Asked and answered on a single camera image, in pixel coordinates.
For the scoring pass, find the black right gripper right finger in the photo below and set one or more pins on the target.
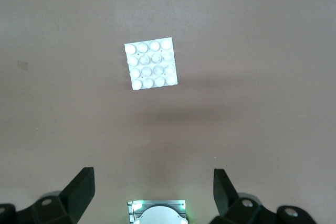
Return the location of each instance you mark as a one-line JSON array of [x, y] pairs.
[[228, 205]]

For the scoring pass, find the white studded base plate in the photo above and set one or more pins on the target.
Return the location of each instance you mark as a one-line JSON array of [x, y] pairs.
[[152, 64]]

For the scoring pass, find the brown tape patch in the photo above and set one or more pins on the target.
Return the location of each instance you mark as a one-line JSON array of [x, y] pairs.
[[23, 65]]

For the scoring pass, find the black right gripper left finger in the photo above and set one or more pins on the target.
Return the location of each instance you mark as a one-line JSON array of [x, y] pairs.
[[71, 203]]

